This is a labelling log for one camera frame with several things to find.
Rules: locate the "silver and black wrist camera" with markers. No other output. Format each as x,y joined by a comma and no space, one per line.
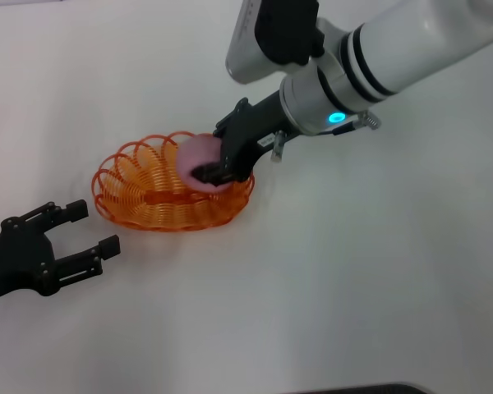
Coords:
246,41

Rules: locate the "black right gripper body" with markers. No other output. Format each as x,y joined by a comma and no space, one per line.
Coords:
246,131

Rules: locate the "orange woven plastic basket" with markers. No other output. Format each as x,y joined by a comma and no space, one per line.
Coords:
148,201

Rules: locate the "black rounded robot chest cover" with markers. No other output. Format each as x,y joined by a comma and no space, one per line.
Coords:
353,390

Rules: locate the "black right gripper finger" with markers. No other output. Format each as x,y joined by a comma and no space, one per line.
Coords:
209,174

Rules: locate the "silver metal gripper connector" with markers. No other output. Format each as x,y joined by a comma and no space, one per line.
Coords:
277,147

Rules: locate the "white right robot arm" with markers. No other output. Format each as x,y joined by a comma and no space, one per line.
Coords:
394,53

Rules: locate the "pink peach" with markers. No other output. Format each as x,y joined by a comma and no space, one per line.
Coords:
197,152

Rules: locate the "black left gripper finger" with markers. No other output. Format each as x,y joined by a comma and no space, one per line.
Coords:
109,247
76,210

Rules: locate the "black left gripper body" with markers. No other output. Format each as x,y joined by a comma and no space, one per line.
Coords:
16,258

